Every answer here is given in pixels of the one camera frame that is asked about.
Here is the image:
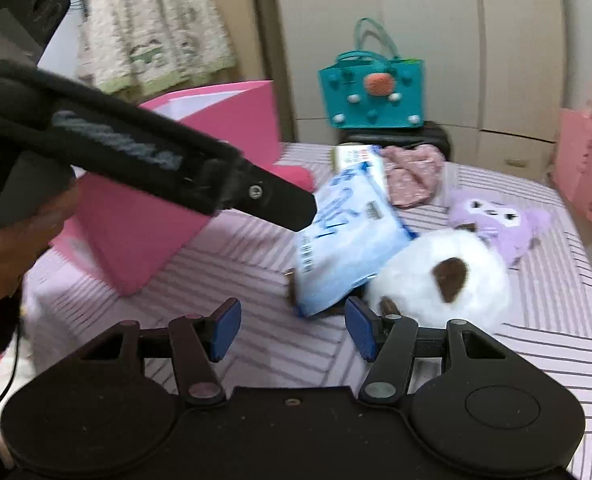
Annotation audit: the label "striped bed sheet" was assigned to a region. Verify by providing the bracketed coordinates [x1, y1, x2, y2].
[23, 142, 592, 480]

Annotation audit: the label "pink storage box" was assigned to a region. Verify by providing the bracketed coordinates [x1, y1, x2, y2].
[48, 80, 283, 297]

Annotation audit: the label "cream fleece hanging garment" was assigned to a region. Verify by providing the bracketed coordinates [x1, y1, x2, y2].
[76, 0, 238, 97]

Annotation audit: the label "black suitcase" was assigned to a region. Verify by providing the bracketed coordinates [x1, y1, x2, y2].
[338, 120, 453, 162]

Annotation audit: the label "pink paper bag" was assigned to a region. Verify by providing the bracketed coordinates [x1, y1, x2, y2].
[553, 107, 592, 226]

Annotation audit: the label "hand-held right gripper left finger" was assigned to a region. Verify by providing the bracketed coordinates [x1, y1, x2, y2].
[78, 297, 243, 408]

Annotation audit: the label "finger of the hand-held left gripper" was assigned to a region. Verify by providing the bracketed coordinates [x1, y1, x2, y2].
[223, 152, 319, 233]

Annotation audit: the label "large blue tissue pack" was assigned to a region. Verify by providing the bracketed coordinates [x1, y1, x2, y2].
[293, 160, 417, 318]

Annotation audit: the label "purple plush toy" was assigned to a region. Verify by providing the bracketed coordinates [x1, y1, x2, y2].
[448, 187, 553, 268]

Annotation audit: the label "white plush toy brown ears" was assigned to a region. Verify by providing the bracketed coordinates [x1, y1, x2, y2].
[286, 229, 512, 333]

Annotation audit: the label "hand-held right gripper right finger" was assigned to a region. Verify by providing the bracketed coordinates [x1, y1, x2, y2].
[345, 296, 509, 408]

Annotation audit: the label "beige wardrobe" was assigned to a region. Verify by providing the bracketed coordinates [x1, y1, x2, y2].
[271, 0, 569, 183]

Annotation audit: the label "teal felt tote bag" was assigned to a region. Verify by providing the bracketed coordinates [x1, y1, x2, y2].
[318, 17, 425, 131]

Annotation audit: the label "small white tissue pack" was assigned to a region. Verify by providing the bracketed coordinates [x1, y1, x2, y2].
[333, 144, 386, 172]

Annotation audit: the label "pink floral cloth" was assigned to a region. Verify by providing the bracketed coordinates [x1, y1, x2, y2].
[382, 144, 447, 210]

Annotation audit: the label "person's left hand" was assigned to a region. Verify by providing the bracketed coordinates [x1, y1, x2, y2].
[0, 180, 79, 311]

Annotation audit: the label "black cable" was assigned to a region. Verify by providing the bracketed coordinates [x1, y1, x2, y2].
[0, 305, 24, 428]

